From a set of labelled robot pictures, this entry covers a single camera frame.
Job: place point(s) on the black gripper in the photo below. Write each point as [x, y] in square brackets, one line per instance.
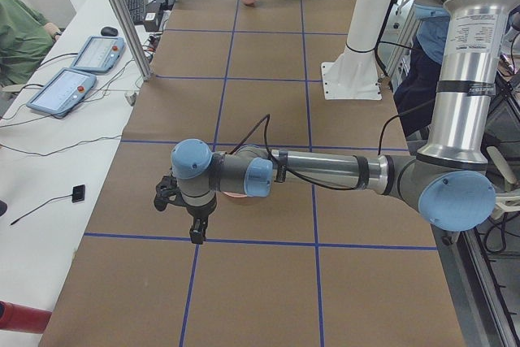
[199, 213]

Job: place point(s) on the pink plate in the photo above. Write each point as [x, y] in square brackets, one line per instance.
[235, 195]

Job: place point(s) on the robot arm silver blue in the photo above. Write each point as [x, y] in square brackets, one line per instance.
[444, 182]

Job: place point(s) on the small black square sensor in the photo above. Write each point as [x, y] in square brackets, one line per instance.
[78, 193]

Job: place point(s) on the brown paper table cover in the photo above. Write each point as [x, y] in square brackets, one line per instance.
[304, 266]

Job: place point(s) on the near blue teach pendant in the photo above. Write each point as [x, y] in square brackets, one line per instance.
[63, 92]

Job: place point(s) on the blue teach pendant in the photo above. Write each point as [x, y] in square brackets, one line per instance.
[63, 92]
[99, 54]

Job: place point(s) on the red cylinder object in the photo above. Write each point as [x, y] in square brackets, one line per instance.
[18, 318]

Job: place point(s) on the far blue teach pendant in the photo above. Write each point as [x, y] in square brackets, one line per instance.
[99, 54]

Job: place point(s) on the small black box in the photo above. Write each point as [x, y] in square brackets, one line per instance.
[153, 20]

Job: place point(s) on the black computer mouse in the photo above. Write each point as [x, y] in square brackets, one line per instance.
[109, 32]

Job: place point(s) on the black keyboard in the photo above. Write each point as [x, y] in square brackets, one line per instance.
[136, 9]

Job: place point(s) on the person in blue shirt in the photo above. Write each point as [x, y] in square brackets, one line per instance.
[415, 96]

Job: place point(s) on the person in green shirt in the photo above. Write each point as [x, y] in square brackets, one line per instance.
[26, 38]

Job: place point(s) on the white office chair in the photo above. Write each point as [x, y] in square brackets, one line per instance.
[507, 191]

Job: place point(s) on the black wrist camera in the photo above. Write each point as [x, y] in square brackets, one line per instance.
[167, 193]

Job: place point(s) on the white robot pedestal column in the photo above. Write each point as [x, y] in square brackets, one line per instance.
[354, 75]

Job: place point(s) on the aluminium frame post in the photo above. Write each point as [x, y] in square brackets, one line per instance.
[122, 15]

